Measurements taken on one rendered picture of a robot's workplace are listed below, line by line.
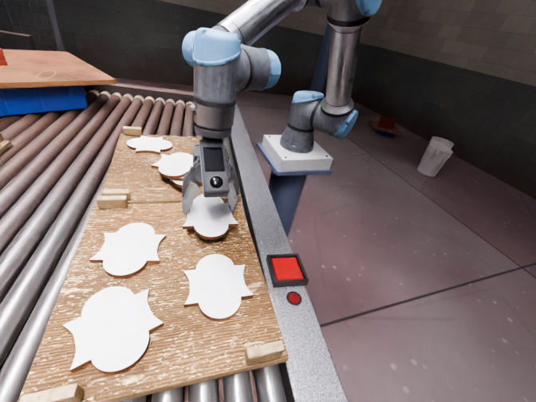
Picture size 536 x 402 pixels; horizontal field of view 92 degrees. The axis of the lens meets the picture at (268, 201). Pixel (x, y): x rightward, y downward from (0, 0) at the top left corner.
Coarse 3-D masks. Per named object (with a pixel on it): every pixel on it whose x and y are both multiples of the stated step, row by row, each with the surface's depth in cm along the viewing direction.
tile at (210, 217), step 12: (192, 204) 60; (204, 204) 61; (216, 204) 62; (228, 204) 63; (192, 216) 57; (204, 216) 58; (216, 216) 59; (228, 216) 60; (192, 228) 56; (204, 228) 55; (216, 228) 56
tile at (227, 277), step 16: (208, 256) 53; (224, 256) 53; (192, 272) 49; (208, 272) 50; (224, 272) 50; (240, 272) 51; (192, 288) 46; (208, 288) 47; (224, 288) 47; (240, 288) 48; (192, 304) 44; (208, 304) 44; (224, 304) 45; (224, 320) 44
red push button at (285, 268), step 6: (276, 258) 58; (282, 258) 58; (288, 258) 58; (294, 258) 59; (276, 264) 57; (282, 264) 57; (288, 264) 57; (294, 264) 57; (276, 270) 55; (282, 270) 55; (288, 270) 56; (294, 270) 56; (300, 270) 56; (276, 276) 54; (282, 276) 54; (288, 276) 54; (294, 276) 55; (300, 276) 55
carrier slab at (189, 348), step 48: (96, 240) 52; (192, 240) 57; (240, 240) 59; (96, 288) 44; (144, 288) 46; (48, 336) 37; (192, 336) 41; (240, 336) 42; (48, 384) 33; (96, 384) 34; (144, 384) 35
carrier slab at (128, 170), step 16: (176, 144) 92; (192, 144) 94; (112, 160) 76; (128, 160) 78; (144, 160) 80; (112, 176) 70; (128, 176) 71; (144, 176) 73; (160, 176) 74; (144, 192) 67; (160, 192) 68; (176, 192) 70
